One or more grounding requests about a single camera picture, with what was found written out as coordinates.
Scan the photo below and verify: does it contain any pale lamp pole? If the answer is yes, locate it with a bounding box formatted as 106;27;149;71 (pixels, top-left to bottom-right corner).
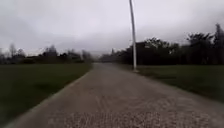
128;0;138;72

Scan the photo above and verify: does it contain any grey gravel concrete path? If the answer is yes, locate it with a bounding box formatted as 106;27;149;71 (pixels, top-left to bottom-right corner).
3;62;224;128

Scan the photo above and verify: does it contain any row of distant trees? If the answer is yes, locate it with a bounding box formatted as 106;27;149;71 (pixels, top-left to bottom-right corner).
0;43;95;65

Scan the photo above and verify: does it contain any row of dark trees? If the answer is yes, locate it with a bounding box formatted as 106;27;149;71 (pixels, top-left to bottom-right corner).
98;23;224;66

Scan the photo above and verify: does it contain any grass strip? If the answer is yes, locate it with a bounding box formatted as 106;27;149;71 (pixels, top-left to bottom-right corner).
117;63;224;103

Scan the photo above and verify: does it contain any grass field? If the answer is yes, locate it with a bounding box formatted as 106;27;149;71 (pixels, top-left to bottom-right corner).
0;62;94;128

